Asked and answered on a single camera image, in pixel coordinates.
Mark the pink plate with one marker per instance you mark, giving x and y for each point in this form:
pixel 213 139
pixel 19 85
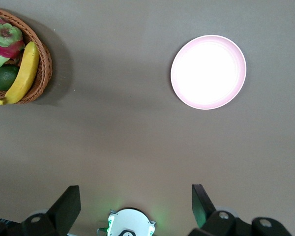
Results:
pixel 208 71

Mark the brown table cloth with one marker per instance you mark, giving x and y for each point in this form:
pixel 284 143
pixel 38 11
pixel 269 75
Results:
pixel 127 137

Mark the green avocado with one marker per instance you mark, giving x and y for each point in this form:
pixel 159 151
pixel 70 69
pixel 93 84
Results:
pixel 5 77

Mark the brown wicker basket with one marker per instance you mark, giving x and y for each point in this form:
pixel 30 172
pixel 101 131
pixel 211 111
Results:
pixel 43 71

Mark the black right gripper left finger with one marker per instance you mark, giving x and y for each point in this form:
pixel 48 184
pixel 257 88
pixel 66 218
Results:
pixel 59 216

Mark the pink dragon fruit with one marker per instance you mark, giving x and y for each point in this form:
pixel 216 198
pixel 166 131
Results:
pixel 7 41

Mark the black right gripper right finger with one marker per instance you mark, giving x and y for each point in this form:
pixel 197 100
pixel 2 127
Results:
pixel 218 223

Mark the yellow banana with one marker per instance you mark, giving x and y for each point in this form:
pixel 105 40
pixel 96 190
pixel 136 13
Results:
pixel 24 76

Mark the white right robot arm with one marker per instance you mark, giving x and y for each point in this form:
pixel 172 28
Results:
pixel 130 221

